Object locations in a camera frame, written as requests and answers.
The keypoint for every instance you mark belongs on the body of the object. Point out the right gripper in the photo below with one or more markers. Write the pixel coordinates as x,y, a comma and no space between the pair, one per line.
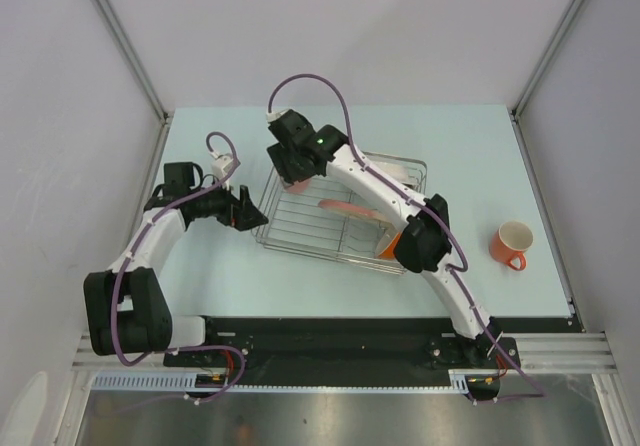
280,156

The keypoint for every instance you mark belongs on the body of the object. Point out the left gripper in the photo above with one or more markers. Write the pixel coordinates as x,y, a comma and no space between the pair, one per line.
240,213

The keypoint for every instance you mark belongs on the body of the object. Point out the pink plastic cup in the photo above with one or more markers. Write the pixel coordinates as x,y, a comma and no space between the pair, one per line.
297,187

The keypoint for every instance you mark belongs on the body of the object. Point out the cream and pink plate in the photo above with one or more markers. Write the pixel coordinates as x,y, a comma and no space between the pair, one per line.
352,211

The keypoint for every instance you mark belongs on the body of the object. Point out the white deep plate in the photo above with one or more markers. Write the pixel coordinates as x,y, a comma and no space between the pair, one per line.
398,172

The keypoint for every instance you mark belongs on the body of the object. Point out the orange and white bowl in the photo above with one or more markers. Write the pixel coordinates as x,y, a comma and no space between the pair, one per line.
385,247

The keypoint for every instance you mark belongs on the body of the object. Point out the orange mug with handle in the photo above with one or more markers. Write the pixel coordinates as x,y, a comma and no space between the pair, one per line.
510,244

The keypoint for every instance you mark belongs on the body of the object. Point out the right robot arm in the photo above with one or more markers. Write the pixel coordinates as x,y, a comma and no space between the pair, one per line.
426,245

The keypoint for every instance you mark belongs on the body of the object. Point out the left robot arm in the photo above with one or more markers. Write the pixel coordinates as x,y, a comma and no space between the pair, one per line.
126,310

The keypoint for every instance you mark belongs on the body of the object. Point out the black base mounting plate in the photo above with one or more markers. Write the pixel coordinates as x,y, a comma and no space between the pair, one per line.
306,346

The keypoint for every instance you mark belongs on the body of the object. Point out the metal wire dish rack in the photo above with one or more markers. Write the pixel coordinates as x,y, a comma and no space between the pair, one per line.
297,224

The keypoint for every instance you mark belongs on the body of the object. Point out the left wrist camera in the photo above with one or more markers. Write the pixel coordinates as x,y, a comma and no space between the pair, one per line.
223,165

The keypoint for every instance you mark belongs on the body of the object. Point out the white cable duct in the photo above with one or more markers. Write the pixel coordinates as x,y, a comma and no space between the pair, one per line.
207,383

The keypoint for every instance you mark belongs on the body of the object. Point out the aluminium frame rail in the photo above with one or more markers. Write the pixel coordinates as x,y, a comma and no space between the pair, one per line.
553,353

